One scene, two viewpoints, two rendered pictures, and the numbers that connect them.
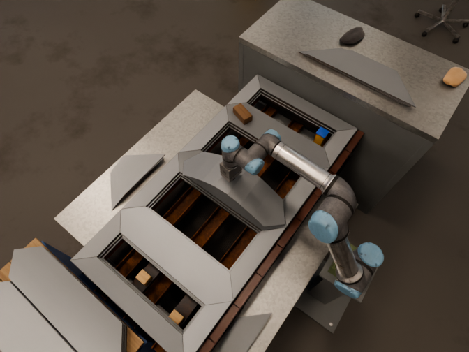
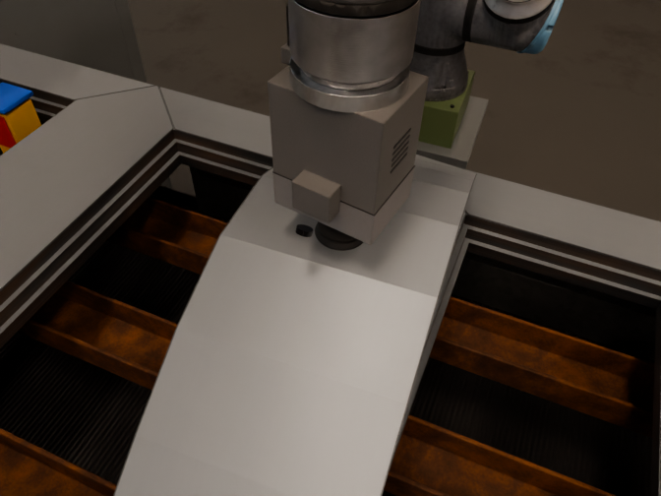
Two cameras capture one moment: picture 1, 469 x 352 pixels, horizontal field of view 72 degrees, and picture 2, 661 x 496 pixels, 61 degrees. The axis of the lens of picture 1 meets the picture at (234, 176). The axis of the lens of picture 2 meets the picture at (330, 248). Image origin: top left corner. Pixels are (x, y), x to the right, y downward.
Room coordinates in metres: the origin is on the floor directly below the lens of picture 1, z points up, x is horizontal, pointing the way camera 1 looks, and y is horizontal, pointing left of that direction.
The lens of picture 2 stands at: (0.86, 0.32, 1.36)
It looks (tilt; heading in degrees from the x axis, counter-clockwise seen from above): 47 degrees down; 254
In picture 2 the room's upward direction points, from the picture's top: 2 degrees clockwise
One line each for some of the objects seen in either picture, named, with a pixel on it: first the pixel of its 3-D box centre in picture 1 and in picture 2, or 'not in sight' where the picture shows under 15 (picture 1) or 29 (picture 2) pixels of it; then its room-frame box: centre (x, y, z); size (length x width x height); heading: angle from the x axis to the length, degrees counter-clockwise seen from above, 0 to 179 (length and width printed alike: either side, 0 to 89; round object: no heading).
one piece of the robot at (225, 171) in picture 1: (229, 165); (333, 144); (0.77, 0.02, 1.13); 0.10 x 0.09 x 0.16; 44
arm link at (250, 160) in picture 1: (251, 158); not in sight; (0.71, -0.07, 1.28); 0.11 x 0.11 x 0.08; 50
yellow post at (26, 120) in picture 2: (318, 142); (29, 155); (1.13, -0.52, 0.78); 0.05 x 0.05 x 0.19; 52
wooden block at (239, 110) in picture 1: (242, 114); not in sight; (1.27, -0.05, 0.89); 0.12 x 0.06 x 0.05; 35
